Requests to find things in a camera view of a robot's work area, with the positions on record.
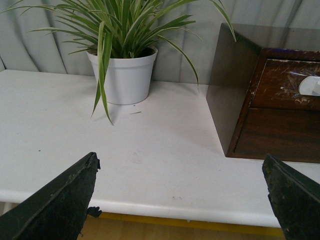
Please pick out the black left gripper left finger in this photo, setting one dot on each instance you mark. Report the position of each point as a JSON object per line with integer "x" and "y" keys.
{"x": 58, "y": 210}

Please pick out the white plastic plant pot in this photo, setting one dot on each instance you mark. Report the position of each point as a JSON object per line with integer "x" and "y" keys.
{"x": 128, "y": 80}

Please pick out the green spider plant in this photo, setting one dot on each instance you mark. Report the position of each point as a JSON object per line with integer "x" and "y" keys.
{"x": 116, "y": 29}

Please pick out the dark wooden drawer cabinet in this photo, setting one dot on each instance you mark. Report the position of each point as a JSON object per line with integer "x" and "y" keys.
{"x": 239, "y": 60}

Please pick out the grey pleated curtain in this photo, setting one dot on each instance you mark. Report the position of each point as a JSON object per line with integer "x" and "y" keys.
{"x": 25, "y": 46}

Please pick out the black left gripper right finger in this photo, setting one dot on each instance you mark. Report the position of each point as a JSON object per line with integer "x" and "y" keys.
{"x": 294, "y": 199}

